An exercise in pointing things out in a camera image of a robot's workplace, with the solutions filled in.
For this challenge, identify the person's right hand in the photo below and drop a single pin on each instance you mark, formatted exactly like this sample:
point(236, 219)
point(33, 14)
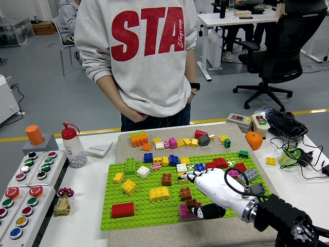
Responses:
point(134, 114)

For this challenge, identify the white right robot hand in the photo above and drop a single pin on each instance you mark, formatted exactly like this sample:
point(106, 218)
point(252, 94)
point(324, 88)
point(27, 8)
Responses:
point(218, 187)

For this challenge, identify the person's left hand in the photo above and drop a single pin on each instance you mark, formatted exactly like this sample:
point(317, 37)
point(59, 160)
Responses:
point(192, 95)

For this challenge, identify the brown square toy brick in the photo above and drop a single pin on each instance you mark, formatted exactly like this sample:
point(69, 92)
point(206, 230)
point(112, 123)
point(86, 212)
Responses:
point(192, 201)
point(185, 193)
point(166, 179)

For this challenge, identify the person's left forearm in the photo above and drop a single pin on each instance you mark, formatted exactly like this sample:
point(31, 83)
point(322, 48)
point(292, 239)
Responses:
point(192, 69)

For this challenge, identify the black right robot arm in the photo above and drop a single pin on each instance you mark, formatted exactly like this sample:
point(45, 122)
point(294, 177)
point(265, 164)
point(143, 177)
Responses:
point(280, 211)

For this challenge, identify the person's right forearm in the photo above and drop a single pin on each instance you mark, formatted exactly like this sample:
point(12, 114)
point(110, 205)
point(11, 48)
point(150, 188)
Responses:
point(109, 92)

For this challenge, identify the flat light green brick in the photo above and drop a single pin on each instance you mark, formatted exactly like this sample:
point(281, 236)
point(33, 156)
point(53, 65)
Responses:
point(137, 133)

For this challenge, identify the pink square toy brick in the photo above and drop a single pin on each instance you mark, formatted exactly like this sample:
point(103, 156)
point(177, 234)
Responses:
point(233, 173)
point(172, 142)

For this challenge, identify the red square toy brick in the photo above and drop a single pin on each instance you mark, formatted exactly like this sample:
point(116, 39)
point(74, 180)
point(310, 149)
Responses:
point(209, 165)
point(240, 167)

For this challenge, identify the red sloped toy brick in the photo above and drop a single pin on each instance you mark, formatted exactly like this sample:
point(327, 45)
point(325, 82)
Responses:
point(220, 162)
point(200, 133)

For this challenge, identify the large orange toy brick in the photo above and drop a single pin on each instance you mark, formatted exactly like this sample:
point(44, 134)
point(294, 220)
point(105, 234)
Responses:
point(139, 141)

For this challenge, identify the blue square toy brick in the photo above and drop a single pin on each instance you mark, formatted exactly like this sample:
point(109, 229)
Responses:
point(199, 167)
point(173, 160)
point(148, 157)

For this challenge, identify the small orange toy brick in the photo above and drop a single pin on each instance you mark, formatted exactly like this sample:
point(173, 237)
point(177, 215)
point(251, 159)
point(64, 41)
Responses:
point(146, 147)

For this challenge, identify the yellow square toy brick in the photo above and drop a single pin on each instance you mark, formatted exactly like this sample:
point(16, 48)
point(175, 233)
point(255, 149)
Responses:
point(186, 142)
point(270, 161)
point(223, 138)
point(194, 142)
point(180, 143)
point(156, 141)
point(184, 161)
point(183, 181)
point(128, 186)

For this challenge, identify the long grey toy brick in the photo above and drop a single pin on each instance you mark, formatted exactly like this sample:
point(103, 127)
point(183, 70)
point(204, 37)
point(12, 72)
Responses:
point(252, 174)

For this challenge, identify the white square toy brick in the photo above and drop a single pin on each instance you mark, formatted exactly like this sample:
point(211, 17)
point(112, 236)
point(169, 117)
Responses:
point(181, 167)
point(159, 145)
point(143, 172)

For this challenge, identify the dark green toy brick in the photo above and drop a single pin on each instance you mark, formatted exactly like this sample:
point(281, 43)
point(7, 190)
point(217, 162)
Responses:
point(243, 154)

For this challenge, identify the long pink toy brick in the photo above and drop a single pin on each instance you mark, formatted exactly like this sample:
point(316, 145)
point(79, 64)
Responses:
point(183, 212)

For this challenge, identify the small pink toy brick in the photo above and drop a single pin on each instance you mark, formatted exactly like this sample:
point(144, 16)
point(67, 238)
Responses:
point(167, 144)

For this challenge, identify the small dark green brick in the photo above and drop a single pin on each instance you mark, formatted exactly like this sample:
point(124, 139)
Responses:
point(227, 143)

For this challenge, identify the dark grey roof brick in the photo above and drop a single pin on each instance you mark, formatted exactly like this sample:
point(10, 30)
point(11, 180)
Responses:
point(204, 140)

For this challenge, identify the tall green toy brick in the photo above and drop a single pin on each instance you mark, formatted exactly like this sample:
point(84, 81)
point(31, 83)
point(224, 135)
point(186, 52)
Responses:
point(130, 166)

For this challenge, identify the flat yellow toy brick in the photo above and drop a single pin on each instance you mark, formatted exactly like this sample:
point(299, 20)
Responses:
point(157, 160)

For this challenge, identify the narrow yellow toy brick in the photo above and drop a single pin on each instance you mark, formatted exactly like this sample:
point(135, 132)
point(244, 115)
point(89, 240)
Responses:
point(165, 161)

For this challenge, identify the flat pink toy brick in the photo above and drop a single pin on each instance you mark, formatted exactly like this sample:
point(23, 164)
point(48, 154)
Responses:
point(155, 167)

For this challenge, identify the yellow arched toy brick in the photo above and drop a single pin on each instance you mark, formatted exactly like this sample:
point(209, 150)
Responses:
point(159, 194)

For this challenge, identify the small yellow toy brick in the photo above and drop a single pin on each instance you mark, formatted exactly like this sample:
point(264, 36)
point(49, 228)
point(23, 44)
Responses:
point(118, 177)

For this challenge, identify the green studded baseplate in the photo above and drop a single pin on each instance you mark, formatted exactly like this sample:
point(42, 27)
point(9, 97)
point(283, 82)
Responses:
point(144, 205)

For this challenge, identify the long red toy brick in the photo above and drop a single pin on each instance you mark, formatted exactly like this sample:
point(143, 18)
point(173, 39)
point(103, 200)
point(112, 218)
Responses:
point(122, 209)

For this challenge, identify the black wristwatch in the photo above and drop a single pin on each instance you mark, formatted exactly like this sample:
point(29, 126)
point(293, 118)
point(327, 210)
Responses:
point(194, 86)

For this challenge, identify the small white yellow piece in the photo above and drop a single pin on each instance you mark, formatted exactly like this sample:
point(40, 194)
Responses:
point(212, 137)

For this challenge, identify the white computer tower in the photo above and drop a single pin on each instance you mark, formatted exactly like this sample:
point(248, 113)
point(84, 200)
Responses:
point(214, 51)

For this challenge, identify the orange fruit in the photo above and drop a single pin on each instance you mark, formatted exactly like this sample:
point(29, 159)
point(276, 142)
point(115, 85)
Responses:
point(254, 140)

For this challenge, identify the seated person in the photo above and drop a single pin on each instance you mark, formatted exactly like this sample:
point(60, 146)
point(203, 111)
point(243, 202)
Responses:
point(234, 38)
point(65, 23)

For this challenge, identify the clear bottle red cap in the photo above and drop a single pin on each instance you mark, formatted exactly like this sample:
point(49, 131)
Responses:
point(73, 151)

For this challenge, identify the translucent green cup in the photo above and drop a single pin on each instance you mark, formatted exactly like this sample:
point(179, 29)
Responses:
point(288, 159)

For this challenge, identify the grey-brown foam mat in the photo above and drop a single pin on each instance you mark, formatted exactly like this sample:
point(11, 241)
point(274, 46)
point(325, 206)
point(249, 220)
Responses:
point(154, 236)

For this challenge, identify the white desk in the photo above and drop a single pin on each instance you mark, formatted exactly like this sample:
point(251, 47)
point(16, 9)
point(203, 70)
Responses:
point(312, 56)
point(231, 21)

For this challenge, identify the black device in plastic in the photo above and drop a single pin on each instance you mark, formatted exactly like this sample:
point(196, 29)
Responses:
point(282, 123)

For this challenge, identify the grey square block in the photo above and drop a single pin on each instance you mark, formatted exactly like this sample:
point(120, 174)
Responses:
point(48, 146)

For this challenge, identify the black bottle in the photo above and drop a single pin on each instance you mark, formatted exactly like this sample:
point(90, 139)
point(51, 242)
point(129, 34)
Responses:
point(223, 9)

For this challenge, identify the black power adapter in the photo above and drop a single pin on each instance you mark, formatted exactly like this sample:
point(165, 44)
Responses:
point(306, 158)

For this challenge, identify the black phone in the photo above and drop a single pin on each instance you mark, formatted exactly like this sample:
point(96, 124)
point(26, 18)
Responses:
point(246, 17)

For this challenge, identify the wooden box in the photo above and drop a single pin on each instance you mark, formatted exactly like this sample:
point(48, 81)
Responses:
point(241, 13)

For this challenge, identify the orange cylinder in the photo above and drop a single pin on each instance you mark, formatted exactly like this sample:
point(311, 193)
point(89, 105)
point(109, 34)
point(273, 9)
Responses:
point(34, 134)

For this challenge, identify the four-button control box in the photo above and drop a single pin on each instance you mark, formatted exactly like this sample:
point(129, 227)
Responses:
point(25, 169)
point(45, 168)

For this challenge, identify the black office chair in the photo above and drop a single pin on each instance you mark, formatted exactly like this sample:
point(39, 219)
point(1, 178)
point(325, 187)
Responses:
point(288, 51)

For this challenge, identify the small black box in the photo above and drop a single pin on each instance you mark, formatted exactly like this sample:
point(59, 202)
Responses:
point(326, 170)

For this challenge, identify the brass valve red handwheel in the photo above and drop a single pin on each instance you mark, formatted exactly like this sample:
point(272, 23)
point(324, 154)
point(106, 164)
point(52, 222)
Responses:
point(61, 207)

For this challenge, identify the wooden crate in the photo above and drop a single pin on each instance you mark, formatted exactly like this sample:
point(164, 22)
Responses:
point(45, 28)

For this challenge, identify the white cabinet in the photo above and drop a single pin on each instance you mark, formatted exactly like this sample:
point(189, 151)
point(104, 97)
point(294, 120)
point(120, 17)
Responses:
point(6, 100)

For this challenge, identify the emergency stop control box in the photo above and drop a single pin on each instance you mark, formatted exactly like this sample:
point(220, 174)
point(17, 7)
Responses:
point(7, 203)
point(27, 211)

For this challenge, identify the transparent storage box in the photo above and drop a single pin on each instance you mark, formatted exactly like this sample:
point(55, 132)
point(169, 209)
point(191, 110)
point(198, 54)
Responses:
point(15, 32)

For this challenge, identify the white wall switch plate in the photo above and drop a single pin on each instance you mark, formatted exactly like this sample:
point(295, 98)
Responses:
point(99, 149)

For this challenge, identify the grey two-button switch box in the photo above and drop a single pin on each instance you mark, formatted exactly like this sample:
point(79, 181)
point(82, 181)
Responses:
point(237, 121)

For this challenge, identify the white two-button switch box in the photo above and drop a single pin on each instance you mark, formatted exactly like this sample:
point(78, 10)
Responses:
point(260, 126)

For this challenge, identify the metal frame chair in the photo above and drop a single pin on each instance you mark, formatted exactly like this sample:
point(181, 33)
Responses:
point(67, 46)

